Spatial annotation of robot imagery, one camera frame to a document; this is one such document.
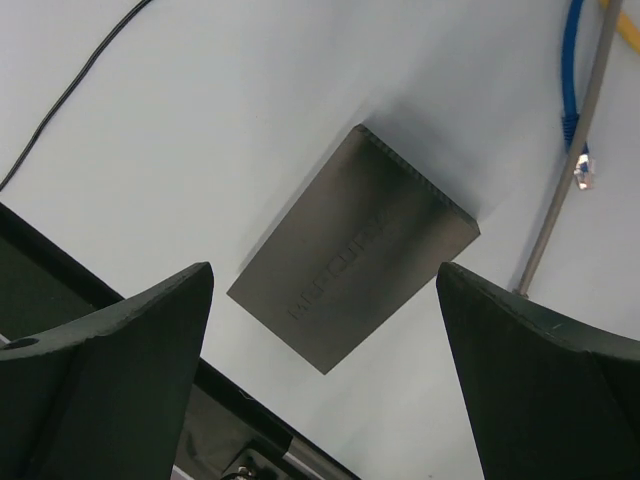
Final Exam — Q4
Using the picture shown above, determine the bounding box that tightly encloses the yellow ethernet cable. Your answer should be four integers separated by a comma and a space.
599, 0, 640, 54

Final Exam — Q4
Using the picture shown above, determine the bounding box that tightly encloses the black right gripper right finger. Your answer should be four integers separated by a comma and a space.
436, 262, 639, 479

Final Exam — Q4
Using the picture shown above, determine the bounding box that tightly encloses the grey ethernet cable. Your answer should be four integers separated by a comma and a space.
513, 0, 622, 296

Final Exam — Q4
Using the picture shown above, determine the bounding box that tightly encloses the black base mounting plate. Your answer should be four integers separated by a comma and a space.
1, 208, 351, 479

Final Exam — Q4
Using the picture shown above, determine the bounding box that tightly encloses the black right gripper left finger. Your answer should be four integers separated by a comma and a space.
1, 262, 214, 479

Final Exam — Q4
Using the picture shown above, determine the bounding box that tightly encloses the black network switch box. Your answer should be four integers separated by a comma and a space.
228, 125, 480, 373

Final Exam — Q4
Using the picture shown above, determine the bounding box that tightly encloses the blue ethernet cable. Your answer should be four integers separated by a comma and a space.
560, 0, 599, 192

